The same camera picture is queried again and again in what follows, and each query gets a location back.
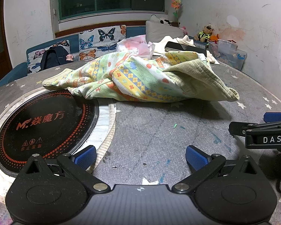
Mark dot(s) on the teddy bear in yellow vest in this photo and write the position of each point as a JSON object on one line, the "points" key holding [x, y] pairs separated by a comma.
{"points": [[205, 34]]}

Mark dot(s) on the pink tissue pack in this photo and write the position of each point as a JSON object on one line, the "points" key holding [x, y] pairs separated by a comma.
{"points": [[133, 45]]}

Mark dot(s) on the black backpack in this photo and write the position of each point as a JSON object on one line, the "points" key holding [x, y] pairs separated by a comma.
{"points": [[52, 57]]}

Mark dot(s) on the patterned child's jacket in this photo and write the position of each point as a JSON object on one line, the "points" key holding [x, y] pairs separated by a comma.
{"points": [[131, 79]]}

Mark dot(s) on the butterfly print cushion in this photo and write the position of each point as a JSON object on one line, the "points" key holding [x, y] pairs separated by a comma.
{"points": [[100, 37], [35, 56]]}

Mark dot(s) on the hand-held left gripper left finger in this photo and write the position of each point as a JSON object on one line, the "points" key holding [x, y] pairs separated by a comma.
{"points": [[85, 156]]}

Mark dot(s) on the clear plastic storage box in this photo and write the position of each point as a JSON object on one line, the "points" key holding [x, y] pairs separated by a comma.
{"points": [[227, 58]]}

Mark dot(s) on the cream cloth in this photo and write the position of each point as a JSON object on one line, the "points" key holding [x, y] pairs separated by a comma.
{"points": [[175, 39]]}

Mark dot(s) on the white pillow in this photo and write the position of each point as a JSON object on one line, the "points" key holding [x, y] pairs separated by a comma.
{"points": [[164, 29]]}

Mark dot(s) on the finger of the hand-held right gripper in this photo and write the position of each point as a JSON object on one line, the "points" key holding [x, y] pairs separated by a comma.
{"points": [[275, 116], [240, 127]]}

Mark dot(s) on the black smartphone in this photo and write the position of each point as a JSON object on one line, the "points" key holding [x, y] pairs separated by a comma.
{"points": [[180, 46]]}

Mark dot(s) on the blue sofa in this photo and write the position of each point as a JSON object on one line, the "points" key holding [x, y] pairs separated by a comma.
{"points": [[134, 31]]}

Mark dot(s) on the colourful paper pinwheel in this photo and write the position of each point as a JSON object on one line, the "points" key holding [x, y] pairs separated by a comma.
{"points": [[177, 3]]}

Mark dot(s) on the orange toy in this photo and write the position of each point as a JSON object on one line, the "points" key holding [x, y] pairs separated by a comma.
{"points": [[214, 38]]}

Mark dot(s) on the panda plush toy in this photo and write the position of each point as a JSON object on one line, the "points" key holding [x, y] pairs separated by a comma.
{"points": [[165, 21]]}

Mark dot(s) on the small clear plastic box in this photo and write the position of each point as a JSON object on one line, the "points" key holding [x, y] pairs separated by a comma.
{"points": [[226, 45]]}

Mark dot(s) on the pink plush toy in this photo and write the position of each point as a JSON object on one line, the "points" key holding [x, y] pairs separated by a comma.
{"points": [[184, 30]]}

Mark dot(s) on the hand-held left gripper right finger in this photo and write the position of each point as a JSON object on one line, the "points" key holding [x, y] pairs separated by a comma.
{"points": [[196, 157]]}

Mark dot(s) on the round black induction cooktop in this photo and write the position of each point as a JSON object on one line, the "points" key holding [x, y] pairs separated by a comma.
{"points": [[37, 112]]}

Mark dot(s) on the pink bottle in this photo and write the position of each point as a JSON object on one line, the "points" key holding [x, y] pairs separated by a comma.
{"points": [[69, 57]]}

